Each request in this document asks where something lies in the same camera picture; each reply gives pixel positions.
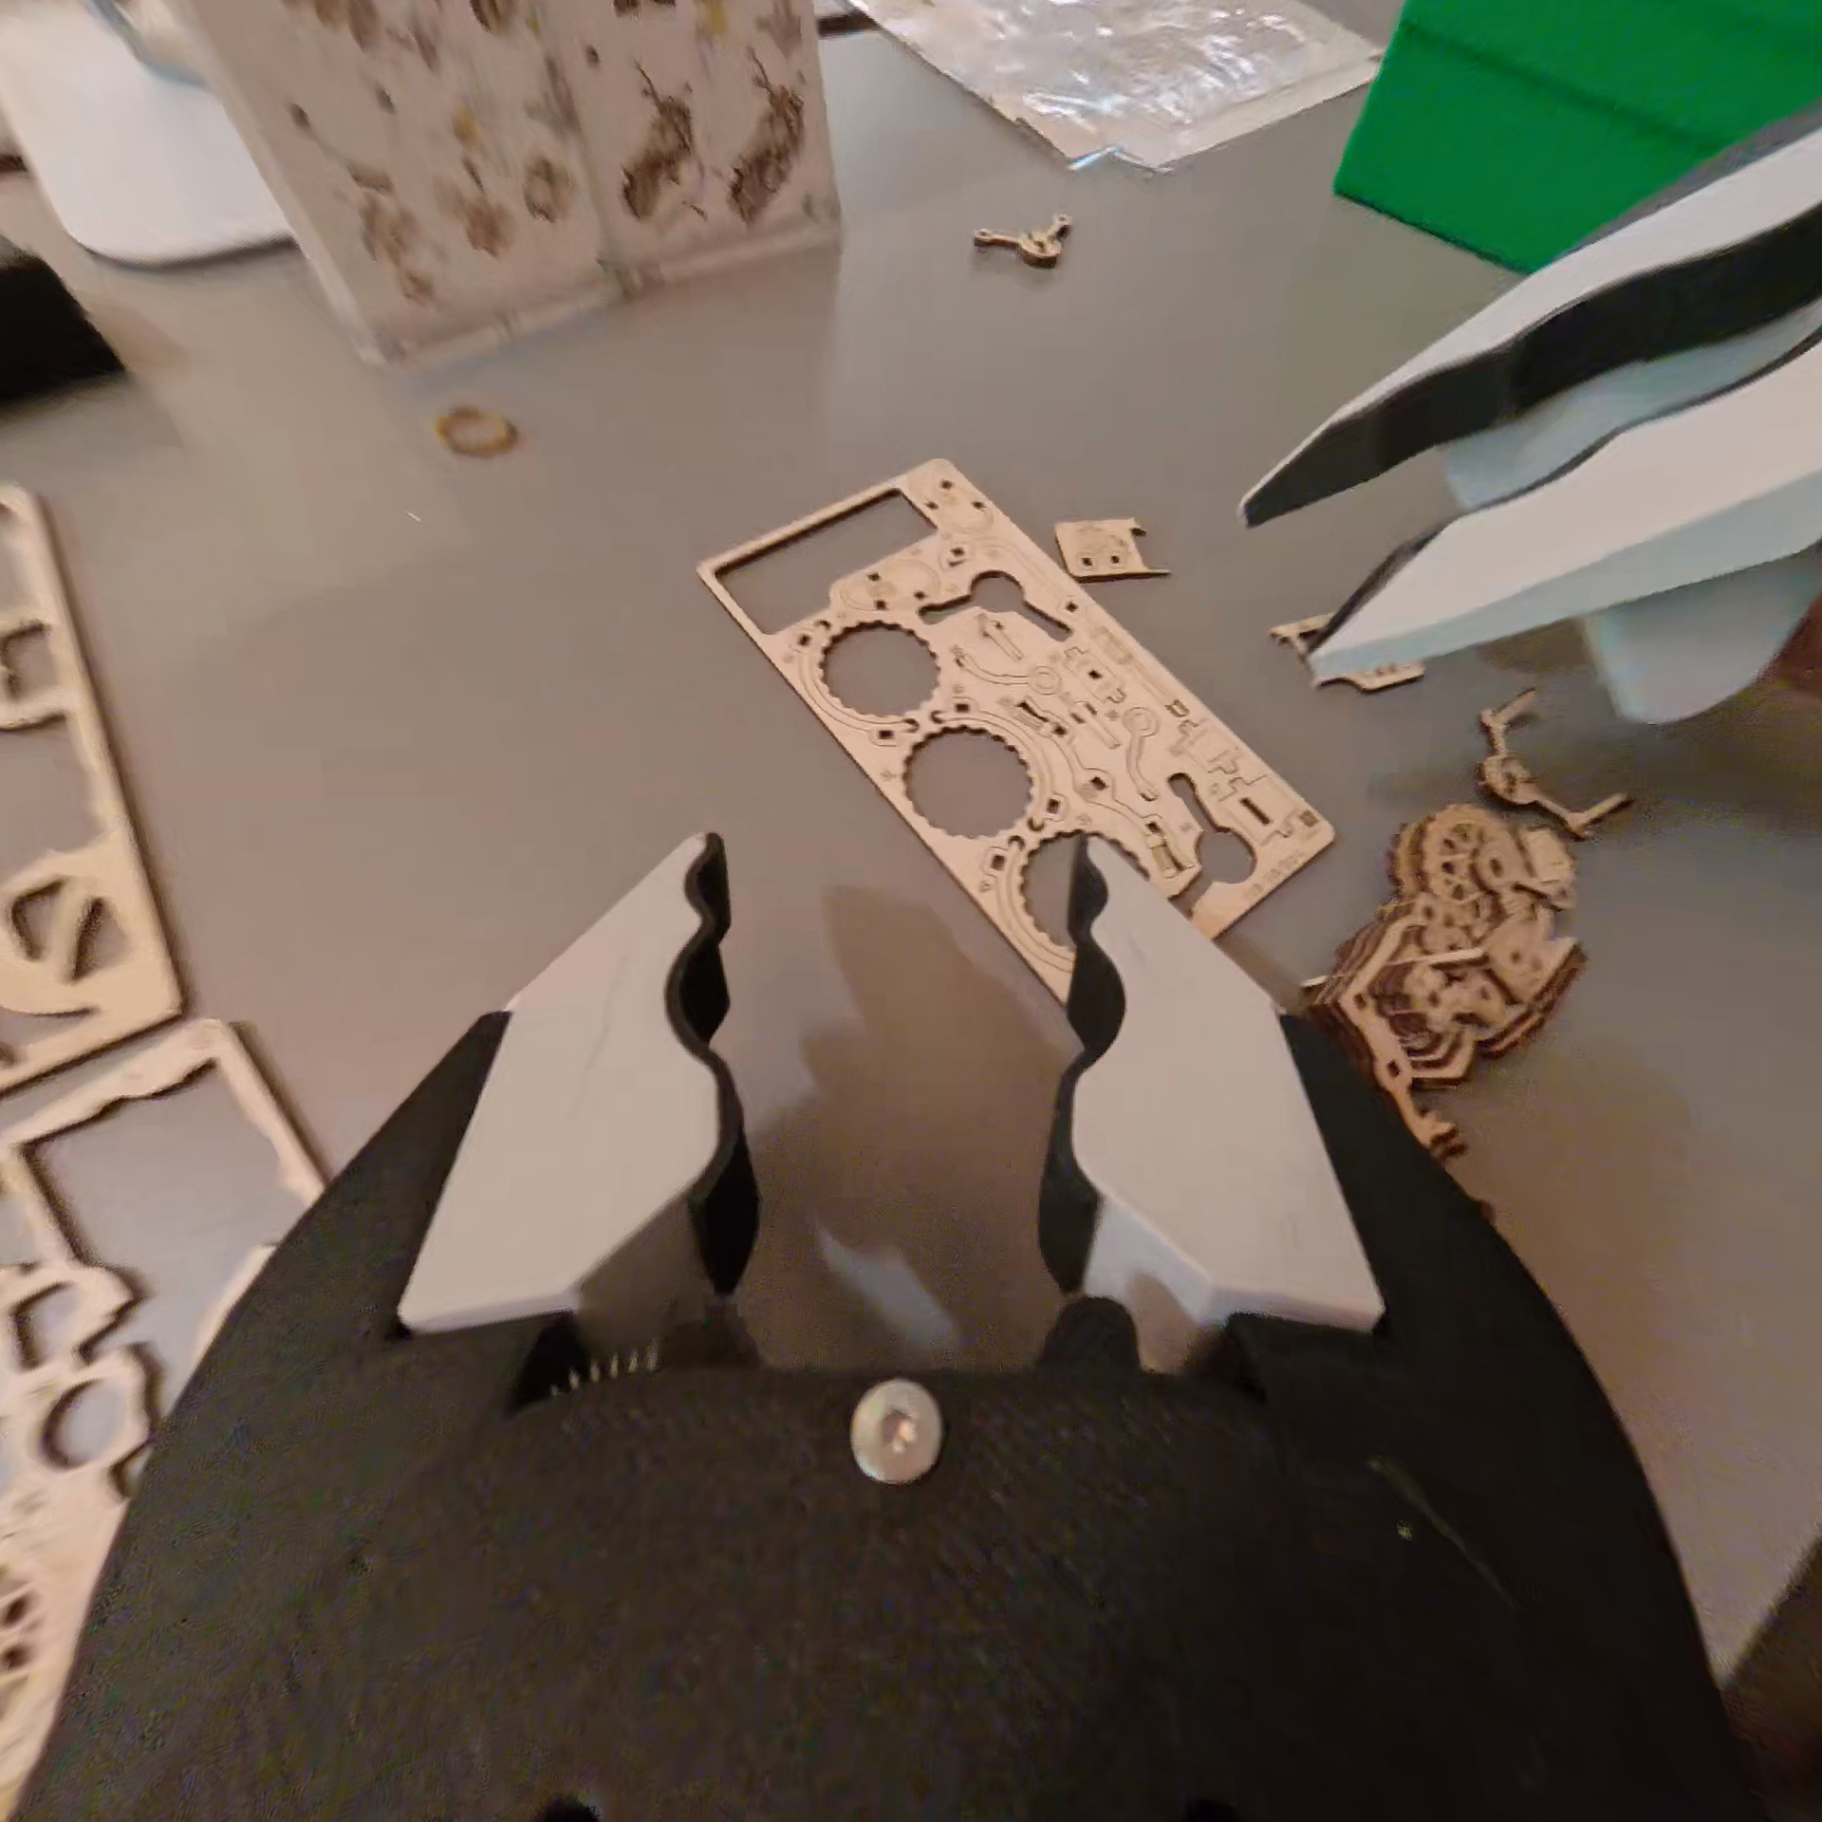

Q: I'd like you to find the clear plastic bag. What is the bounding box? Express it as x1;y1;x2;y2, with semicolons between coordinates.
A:
854;0;1385;173

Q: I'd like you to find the grey desk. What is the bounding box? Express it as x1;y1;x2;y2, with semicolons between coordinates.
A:
0;0;1822;1822

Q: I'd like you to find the wooden sheet with curvy cutouts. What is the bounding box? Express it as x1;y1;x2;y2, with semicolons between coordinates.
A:
0;1017;329;1769

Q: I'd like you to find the notched wooden piece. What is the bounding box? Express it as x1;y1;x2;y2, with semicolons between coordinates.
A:
1269;613;1425;695

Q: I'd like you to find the wooden sheet with round holes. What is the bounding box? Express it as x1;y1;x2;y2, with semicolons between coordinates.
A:
699;457;1337;1005

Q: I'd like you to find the long wooden sheet with cutouts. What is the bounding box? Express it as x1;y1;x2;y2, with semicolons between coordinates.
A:
0;483;187;1091

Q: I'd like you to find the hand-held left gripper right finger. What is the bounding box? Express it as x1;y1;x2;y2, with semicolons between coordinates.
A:
1036;836;1385;1376

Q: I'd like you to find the black pad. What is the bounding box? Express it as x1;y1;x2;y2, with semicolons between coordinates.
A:
0;244;127;412

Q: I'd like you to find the white rounded stand base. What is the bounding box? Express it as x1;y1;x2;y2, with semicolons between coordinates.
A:
0;0;301;268

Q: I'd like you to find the wooden motorcycle model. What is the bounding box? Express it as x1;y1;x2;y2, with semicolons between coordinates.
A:
1301;688;1633;1168

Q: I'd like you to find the green plastic bin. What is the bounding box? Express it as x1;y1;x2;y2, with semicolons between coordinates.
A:
1334;0;1822;276

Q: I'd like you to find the square wooden piece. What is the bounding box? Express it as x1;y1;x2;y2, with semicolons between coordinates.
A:
1054;517;1171;584

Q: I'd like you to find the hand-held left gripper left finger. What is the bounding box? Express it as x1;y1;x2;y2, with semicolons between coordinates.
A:
394;834;764;1341

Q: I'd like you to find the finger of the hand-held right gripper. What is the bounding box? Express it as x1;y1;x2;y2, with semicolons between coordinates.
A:
1305;377;1822;730
1239;101;1822;532

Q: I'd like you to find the printed instruction booklet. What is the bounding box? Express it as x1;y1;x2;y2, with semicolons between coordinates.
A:
184;0;842;365

